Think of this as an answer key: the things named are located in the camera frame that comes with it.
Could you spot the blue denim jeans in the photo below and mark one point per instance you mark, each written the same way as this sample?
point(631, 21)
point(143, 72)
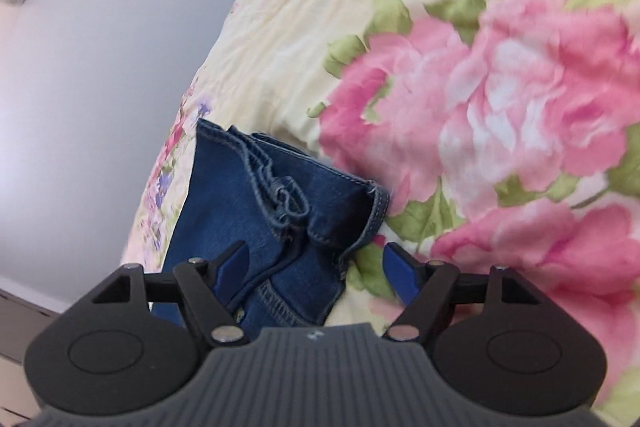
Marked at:
point(301, 221)

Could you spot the floral yellow bed quilt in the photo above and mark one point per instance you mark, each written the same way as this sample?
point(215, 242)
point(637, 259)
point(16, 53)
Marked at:
point(506, 131)

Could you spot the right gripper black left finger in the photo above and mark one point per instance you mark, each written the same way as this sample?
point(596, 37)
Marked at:
point(202, 290)

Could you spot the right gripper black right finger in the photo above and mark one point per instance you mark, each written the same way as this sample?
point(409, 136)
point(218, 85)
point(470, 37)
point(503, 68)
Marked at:
point(429, 291)

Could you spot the beige wardrobe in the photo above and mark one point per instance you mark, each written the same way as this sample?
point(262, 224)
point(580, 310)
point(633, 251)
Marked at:
point(21, 322)

